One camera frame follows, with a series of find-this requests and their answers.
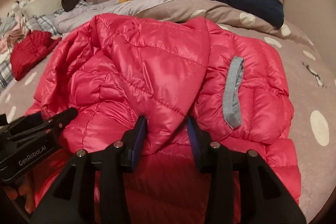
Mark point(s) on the white pillow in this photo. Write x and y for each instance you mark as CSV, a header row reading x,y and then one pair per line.
x,y
41,7

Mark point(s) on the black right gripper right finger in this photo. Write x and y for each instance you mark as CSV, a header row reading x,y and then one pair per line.
x,y
243,187

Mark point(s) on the navy blue garment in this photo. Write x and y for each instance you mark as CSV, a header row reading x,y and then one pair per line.
x,y
269,10

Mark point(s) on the red puffer jacket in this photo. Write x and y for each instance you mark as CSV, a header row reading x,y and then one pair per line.
x,y
115,68

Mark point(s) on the pink polka dot bedspread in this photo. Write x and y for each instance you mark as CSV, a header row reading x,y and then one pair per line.
x,y
311,91

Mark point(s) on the dark red folded garment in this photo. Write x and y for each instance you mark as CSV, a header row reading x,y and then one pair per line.
x,y
33,49

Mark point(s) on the black small garment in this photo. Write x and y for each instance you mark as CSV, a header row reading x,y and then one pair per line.
x,y
69,5

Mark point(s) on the pink white clothes pile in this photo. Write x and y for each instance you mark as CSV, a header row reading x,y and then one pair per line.
x,y
13,26

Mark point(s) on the plaid checked cloth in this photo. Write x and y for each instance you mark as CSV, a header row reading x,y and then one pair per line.
x,y
42,23

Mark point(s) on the grey lilac quilt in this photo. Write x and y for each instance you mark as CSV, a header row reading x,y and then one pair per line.
x,y
68,21

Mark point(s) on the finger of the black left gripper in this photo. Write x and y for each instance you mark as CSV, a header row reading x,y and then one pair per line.
x,y
29,134
35,120

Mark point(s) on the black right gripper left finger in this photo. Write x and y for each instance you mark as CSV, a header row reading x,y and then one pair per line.
x,y
71,197

